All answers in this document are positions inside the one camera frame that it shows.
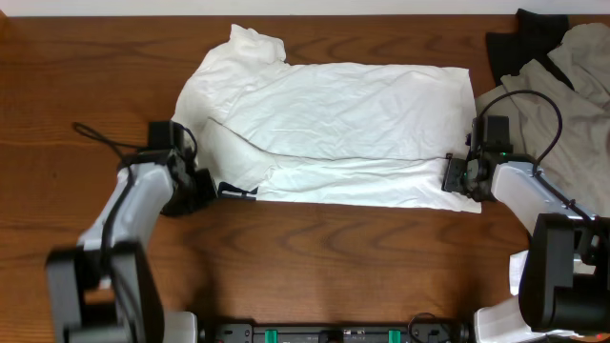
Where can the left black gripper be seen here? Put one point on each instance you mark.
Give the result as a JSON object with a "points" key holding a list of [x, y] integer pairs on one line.
{"points": [[204, 186]]}

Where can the grey-beige garment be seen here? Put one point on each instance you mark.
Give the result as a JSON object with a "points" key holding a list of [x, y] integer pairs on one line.
{"points": [[579, 163]]}

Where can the white t-shirt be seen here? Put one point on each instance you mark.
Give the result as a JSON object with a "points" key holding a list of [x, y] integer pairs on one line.
{"points": [[338, 133]]}

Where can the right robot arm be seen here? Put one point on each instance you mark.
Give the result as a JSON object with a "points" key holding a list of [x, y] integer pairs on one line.
{"points": [[564, 285]]}

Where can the black garment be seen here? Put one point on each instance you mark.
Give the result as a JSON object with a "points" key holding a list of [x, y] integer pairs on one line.
{"points": [[536, 36]]}

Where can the white garment at right edge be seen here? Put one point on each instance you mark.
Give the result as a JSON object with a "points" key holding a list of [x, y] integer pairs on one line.
{"points": [[517, 264]]}

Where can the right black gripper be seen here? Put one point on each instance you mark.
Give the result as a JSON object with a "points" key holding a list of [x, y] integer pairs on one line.
{"points": [[451, 180]]}

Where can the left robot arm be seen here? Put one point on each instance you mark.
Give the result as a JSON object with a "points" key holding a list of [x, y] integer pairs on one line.
{"points": [[102, 290]]}

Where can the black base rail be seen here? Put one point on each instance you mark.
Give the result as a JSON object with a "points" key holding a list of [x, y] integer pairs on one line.
{"points": [[420, 331]]}

